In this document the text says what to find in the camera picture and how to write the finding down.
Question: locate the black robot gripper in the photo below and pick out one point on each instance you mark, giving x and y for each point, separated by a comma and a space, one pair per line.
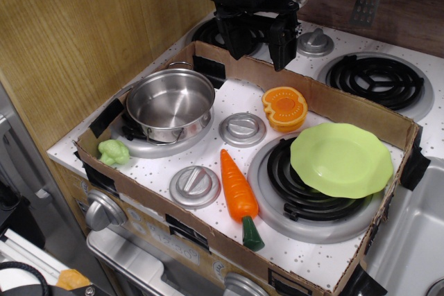
238, 38

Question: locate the orange toy carrot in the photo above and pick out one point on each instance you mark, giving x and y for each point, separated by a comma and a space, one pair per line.
241, 201

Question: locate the light green plastic plate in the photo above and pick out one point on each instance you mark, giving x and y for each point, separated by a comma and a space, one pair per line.
341, 160

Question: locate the silver stove knob back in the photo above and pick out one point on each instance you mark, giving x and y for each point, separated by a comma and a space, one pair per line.
315, 44

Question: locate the silver stove knob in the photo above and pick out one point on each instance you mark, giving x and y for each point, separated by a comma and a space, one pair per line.
194, 187
242, 130
315, 44

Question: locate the orange toy pumpkin half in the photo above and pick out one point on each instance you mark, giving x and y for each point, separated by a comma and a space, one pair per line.
285, 108

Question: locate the silver stove knob centre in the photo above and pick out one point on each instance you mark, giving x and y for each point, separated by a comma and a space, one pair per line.
242, 130

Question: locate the hanging metal slotted spatula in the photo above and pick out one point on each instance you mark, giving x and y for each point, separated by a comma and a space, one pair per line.
363, 13

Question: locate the stainless steel pot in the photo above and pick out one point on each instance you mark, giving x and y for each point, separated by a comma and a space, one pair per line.
172, 105

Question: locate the black back right burner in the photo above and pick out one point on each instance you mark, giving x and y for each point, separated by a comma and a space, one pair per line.
381, 78

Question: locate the silver stove knob front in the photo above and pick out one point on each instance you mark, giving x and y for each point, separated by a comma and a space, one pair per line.
194, 187

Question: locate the black front right burner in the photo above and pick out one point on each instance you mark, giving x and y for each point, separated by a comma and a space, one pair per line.
296, 210

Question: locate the green toy broccoli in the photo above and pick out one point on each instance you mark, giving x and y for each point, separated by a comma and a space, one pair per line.
113, 152

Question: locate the silver oven dial knob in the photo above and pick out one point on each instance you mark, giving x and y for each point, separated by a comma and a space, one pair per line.
103, 212

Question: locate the silver oven dial right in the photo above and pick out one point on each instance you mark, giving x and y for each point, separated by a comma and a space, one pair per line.
239, 285

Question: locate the grey toy sink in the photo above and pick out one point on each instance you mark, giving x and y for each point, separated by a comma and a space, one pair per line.
406, 257

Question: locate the silver oven door handle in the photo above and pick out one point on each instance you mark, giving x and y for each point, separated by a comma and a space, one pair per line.
139, 268

